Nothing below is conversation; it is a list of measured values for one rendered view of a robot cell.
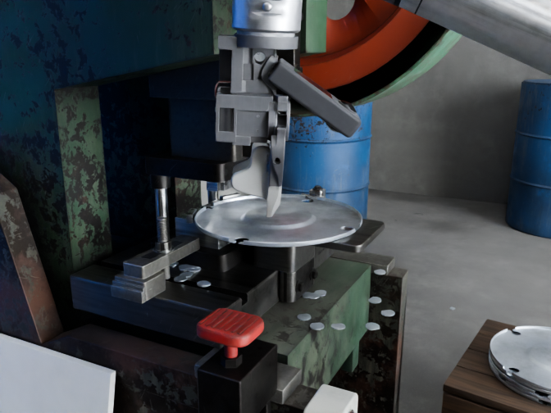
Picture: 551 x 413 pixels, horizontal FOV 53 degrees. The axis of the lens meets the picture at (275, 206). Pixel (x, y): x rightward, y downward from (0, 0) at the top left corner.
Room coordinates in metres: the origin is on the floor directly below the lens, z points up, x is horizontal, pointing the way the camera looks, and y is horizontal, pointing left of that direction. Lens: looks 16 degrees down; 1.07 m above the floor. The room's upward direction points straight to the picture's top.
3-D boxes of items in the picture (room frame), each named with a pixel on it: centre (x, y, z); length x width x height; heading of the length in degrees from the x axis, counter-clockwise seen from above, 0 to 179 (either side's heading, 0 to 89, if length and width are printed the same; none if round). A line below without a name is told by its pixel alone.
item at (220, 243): (0.99, 0.10, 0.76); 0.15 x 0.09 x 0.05; 153
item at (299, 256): (0.91, -0.05, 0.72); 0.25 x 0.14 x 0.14; 63
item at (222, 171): (0.99, 0.11, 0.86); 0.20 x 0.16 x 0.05; 153
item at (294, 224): (0.93, -0.01, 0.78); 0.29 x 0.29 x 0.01
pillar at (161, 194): (0.94, 0.20, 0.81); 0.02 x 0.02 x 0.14
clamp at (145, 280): (0.84, 0.18, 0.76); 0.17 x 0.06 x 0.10; 153
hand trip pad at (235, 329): (0.59, 0.05, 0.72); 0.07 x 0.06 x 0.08; 63
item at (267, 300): (0.99, 0.11, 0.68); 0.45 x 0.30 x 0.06; 153
